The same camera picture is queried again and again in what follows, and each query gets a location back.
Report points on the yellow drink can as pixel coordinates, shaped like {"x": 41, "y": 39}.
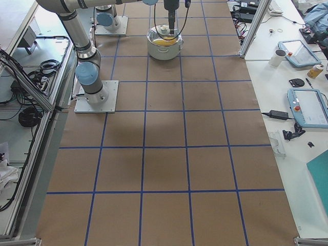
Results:
{"x": 315, "y": 71}

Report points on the white paper cup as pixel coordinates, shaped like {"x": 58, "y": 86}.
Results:
{"x": 277, "y": 57}

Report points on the yellow corn cob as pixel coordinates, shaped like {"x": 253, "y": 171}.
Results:
{"x": 164, "y": 42}

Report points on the lower teach pendant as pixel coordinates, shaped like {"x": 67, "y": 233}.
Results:
{"x": 308, "y": 108}

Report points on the aluminium frame post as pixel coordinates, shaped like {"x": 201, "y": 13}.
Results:
{"x": 259, "y": 15}

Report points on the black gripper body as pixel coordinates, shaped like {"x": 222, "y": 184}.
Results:
{"x": 169, "y": 5}

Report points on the clear plastic holder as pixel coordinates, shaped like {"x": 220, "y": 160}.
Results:
{"x": 277, "y": 144}

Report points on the black power brick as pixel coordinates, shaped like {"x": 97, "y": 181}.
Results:
{"x": 277, "y": 115}

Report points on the black electronics box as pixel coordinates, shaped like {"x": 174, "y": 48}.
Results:
{"x": 248, "y": 9}

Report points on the black round disc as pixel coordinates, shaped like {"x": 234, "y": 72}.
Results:
{"x": 297, "y": 82}

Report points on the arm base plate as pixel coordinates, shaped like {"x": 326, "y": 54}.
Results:
{"x": 102, "y": 102}
{"x": 121, "y": 31}

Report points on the upper teach pendant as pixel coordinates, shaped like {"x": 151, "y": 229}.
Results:
{"x": 298, "y": 53}

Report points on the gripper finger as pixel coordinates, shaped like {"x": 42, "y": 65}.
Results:
{"x": 173, "y": 21}
{"x": 170, "y": 20}

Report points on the glass pot lid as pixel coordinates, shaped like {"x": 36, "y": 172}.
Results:
{"x": 162, "y": 31}

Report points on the mint green electric pot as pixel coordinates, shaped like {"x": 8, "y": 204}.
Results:
{"x": 164, "y": 53}

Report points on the teach pendant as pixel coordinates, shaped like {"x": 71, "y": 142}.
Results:
{"x": 308, "y": 108}
{"x": 298, "y": 53}

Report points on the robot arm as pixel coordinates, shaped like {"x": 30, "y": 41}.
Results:
{"x": 106, "y": 16}
{"x": 88, "y": 69}

